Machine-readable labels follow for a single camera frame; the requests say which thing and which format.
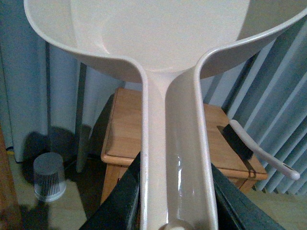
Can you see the wooden nightstand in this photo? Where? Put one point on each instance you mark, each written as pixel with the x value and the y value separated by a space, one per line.
pixel 122 143

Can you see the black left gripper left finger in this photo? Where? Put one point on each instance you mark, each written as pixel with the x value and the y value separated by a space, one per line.
pixel 120 210

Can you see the pale grey curtain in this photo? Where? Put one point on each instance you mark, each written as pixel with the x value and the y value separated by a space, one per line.
pixel 51 102

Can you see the beige plastic dustpan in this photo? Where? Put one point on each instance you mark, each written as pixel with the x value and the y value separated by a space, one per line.
pixel 168 46

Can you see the beige hand brush black bristles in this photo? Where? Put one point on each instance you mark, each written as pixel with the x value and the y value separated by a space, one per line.
pixel 245 147

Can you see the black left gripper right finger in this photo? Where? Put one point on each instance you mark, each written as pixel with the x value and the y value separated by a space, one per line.
pixel 235 210

